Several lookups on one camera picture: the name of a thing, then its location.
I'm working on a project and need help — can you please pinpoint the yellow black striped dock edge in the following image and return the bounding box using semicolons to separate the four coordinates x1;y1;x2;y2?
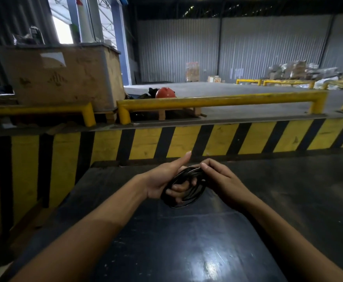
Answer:
0;117;343;236

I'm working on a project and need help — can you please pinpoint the person's left forearm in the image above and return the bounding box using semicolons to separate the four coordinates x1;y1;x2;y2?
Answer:
9;174;148;282

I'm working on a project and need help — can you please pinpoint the person's right forearm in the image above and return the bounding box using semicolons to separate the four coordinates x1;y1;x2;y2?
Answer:
236;193;343;282

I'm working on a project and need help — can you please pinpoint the long yellow guard rail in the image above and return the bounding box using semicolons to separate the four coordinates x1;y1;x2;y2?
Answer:
116;90;329;125

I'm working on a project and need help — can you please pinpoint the orange hard hat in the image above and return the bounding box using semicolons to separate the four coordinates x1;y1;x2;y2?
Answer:
155;87;177;99

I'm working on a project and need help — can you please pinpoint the stack of cardboard boxes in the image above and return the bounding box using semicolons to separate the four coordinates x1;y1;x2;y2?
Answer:
185;61;200;83

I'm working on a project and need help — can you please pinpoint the person's left hand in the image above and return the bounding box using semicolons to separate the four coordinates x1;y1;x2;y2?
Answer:
139;151;197;203

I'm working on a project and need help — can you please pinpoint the large wooden crate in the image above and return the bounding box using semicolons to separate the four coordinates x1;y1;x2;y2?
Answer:
0;43;127;112

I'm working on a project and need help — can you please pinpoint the dark equipment on crate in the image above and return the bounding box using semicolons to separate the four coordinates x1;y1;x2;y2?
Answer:
12;26;46;46

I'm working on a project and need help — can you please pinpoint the black bag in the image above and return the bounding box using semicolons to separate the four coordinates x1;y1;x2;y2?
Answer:
127;87;161;100

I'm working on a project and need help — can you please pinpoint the pile of wrapped goods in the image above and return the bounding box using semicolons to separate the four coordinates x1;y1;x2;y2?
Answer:
268;59;343;81

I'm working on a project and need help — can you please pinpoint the blue steel column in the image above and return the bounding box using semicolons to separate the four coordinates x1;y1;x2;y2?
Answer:
110;0;132;86

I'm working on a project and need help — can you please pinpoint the person's right hand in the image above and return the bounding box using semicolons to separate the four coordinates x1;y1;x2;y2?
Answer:
200;158;252;209

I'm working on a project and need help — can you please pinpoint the black cable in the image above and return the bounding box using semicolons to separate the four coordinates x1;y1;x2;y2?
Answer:
160;165;209;209

